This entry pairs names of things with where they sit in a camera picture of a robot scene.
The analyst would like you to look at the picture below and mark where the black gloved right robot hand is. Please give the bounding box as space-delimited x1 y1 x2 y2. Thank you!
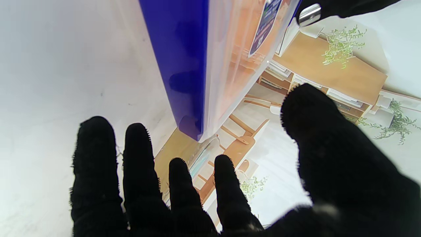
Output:
70 83 421 237

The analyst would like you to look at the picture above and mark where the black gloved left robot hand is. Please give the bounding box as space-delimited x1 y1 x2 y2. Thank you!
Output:
296 0 400 27

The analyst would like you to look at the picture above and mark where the clear lid with orange label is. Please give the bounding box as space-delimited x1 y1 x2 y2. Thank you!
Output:
210 0 301 132

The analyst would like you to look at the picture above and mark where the clear lid with teal label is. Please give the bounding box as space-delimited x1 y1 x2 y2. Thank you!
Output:
163 135 226 204

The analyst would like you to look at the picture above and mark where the clear container with blue clips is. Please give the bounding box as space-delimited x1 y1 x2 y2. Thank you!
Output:
138 0 303 142

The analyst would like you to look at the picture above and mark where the printed room backdrop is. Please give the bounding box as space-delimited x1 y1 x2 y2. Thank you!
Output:
197 0 421 231

